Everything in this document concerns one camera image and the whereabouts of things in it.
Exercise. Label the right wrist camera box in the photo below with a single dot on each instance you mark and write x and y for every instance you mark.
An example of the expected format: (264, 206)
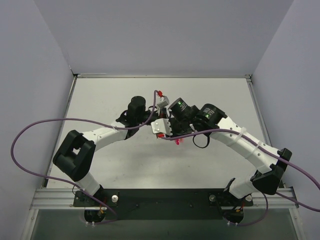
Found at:
(161, 126)

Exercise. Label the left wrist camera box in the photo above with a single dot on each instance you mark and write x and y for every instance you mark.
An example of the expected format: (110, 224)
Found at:
(162, 102)

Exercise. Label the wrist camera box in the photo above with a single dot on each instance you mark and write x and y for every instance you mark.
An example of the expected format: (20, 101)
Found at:
(162, 102)
(161, 126)

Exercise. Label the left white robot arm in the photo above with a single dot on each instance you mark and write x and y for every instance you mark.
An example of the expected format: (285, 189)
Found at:
(75, 154)

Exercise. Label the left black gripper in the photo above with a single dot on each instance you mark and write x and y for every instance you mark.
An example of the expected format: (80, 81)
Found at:
(154, 115)

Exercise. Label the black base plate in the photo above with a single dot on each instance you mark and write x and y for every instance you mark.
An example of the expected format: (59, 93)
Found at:
(162, 211)

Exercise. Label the pink keychain charm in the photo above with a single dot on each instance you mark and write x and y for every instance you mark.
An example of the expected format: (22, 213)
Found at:
(179, 141)

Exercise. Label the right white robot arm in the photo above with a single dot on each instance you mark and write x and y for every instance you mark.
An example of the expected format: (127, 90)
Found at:
(215, 124)

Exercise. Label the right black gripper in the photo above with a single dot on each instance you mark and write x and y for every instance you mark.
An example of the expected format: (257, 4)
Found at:
(175, 129)

